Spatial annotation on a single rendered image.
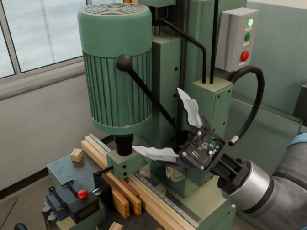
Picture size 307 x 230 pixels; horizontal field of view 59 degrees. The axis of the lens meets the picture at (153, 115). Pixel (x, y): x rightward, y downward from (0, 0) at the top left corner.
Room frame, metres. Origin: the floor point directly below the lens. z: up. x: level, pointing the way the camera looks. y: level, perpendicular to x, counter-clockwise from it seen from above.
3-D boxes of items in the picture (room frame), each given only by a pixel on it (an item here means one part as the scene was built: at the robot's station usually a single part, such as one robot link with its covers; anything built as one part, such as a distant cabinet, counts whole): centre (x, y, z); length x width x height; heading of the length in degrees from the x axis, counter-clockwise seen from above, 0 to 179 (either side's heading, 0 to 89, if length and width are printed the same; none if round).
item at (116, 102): (0.67, 0.09, 1.35); 0.18 x 0.18 x 0.31
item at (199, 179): (0.68, -0.15, 1.02); 0.09 x 0.07 x 0.12; 41
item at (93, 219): (0.55, 0.24, 0.92); 0.15 x 0.13 x 0.09; 41
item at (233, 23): (0.78, -0.24, 1.40); 0.10 x 0.06 x 0.16; 131
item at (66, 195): (0.55, 0.24, 0.99); 0.13 x 0.11 x 0.06; 41
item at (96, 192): (0.61, 0.19, 0.95); 0.09 x 0.07 x 0.09; 41
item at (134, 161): (0.68, 0.08, 1.03); 0.14 x 0.07 x 0.09; 131
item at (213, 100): (0.70, -0.17, 1.23); 0.09 x 0.08 x 0.15; 131
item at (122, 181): (0.67, 0.11, 0.93); 0.18 x 0.02 x 0.05; 41
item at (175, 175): (0.66, -0.09, 1.02); 0.12 x 0.03 x 0.12; 131
